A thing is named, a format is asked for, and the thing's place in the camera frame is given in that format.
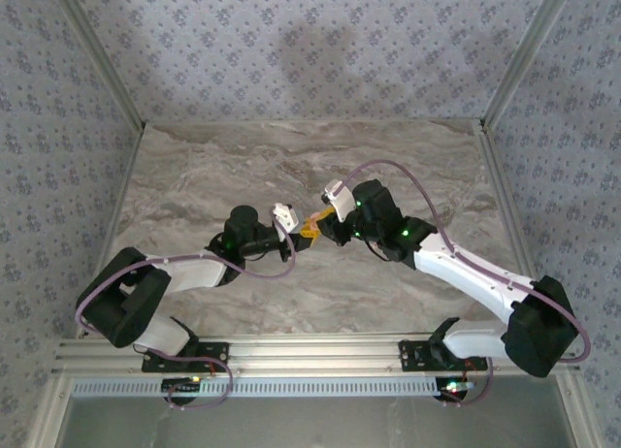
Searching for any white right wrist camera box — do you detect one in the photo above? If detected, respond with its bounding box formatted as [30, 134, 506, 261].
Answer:
[322, 178, 355, 224]

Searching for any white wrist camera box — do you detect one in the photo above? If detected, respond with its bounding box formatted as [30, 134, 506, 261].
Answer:
[270, 203, 300, 237]
[322, 178, 355, 224]

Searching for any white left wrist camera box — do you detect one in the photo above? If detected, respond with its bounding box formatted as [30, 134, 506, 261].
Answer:
[270, 203, 300, 237]

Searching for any aluminium mounting rail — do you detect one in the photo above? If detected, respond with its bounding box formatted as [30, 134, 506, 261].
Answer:
[51, 335, 581, 376]

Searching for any aluminium table side rail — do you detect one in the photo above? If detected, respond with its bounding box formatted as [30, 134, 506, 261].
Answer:
[77, 122, 147, 340]
[473, 120, 559, 337]

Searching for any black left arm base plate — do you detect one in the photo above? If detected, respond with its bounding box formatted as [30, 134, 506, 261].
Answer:
[141, 340, 230, 373]

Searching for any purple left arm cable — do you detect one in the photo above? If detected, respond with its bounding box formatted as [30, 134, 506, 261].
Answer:
[74, 214, 298, 411]

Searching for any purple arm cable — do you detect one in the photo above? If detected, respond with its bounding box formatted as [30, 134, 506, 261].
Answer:
[337, 159, 593, 409]
[74, 214, 298, 411]

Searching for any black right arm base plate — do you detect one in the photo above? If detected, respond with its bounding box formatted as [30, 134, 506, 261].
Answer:
[397, 339, 489, 373]

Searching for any grey slotted cable duct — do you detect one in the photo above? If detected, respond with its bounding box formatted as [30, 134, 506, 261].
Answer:
[71, 375, 479, 400]

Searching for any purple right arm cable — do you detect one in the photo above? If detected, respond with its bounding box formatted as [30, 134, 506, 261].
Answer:
[337, 159, 593, 409]

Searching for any aluminium frame post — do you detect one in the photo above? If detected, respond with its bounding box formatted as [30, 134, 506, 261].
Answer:
[479, 0, 581, 129]
[46, 0, 147, 134]

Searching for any aluminium lower frame beam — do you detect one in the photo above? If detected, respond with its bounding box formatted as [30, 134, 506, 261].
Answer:
[555, 374, 602, 448]
[26, 374, 75, 448]

